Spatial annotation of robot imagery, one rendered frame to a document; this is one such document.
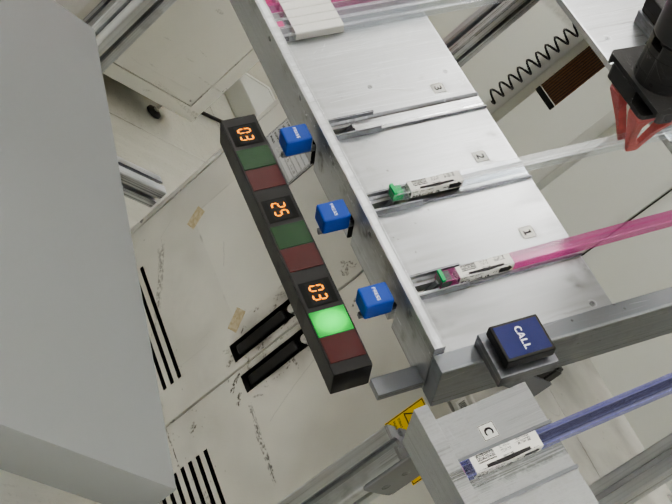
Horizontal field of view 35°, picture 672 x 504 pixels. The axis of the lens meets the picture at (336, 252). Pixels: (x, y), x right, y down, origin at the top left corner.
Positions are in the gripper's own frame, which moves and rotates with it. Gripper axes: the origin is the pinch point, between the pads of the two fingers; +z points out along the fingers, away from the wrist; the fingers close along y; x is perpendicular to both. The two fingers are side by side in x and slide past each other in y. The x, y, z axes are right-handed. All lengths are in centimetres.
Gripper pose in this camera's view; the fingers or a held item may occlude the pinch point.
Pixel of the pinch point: (629, 139)
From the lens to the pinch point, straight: 124.3
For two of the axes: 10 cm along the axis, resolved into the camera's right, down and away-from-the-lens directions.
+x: -9.2, 1.9, -3.4
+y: -3.6, -7.5, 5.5
